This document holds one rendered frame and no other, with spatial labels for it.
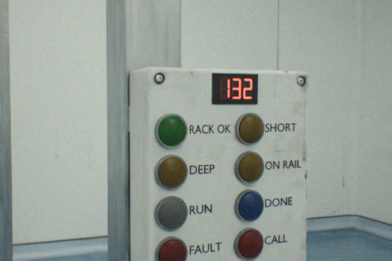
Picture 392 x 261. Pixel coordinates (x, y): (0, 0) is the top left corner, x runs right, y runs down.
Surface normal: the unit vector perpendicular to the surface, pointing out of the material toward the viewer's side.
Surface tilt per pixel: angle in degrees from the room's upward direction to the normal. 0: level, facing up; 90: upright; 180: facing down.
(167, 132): 90
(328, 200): 90
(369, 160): 90
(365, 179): 90
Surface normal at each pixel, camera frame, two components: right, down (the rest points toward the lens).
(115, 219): -0.90, 0.02
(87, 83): 0.37, 0.05
